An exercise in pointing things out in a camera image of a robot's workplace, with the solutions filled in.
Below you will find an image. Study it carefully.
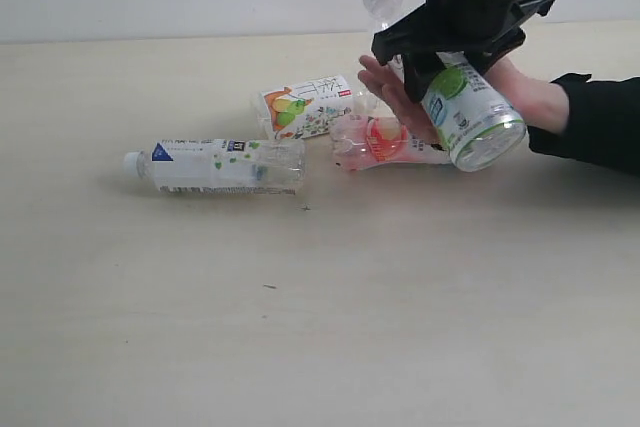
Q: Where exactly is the pink peach drink bottle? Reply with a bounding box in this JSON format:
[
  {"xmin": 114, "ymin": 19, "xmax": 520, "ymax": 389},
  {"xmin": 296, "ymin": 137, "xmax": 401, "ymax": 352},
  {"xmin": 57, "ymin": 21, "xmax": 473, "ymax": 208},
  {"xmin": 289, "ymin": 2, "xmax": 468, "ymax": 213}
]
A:
[{"xmin": 329, "ymin": 114, "xmax": 451, "ymax": 171}]

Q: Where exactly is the clear bottle with lime label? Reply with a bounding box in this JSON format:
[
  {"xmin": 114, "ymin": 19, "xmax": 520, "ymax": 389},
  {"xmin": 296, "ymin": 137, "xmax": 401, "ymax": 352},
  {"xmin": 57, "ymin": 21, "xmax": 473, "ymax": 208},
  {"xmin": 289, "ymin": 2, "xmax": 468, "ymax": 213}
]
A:
[{"xmin": 362, "ymin": 0, "xmax": 526, "ymax": 172}]

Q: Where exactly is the tea bottle with fruit label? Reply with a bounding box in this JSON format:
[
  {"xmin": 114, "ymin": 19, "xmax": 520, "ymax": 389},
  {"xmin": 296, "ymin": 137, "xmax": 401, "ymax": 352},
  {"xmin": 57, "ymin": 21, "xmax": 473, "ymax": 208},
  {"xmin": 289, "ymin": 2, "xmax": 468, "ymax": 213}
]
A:
[{"xmin": 251, "ymin": 74, "xmax": 380, "ymax": 140}]

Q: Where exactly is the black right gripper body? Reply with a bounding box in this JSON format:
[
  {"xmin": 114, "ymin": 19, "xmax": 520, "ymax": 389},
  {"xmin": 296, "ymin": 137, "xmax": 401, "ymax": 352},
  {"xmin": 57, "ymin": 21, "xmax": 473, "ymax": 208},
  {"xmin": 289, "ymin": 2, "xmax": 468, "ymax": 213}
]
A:
[{"xmin": 372, "ymin": 0, "xmax": 555, "ymax": 72}]

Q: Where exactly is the open bare human hand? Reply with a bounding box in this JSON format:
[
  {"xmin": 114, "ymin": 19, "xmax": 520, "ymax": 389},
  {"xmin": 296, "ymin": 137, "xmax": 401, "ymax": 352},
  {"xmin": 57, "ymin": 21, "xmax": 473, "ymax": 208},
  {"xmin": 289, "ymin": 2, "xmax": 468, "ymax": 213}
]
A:
[{"xmin": 357, "ymin": 54, "xmax": 571, "ymax": 147}]

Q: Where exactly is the clear bottle with blue label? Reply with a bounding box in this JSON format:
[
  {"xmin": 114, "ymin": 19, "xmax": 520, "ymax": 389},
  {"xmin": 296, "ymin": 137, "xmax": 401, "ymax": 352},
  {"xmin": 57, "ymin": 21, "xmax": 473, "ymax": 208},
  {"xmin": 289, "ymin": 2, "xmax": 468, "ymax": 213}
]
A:
[{"xmin": 123, "ymin": 139, "xmax": 306, "ymax": 194}]

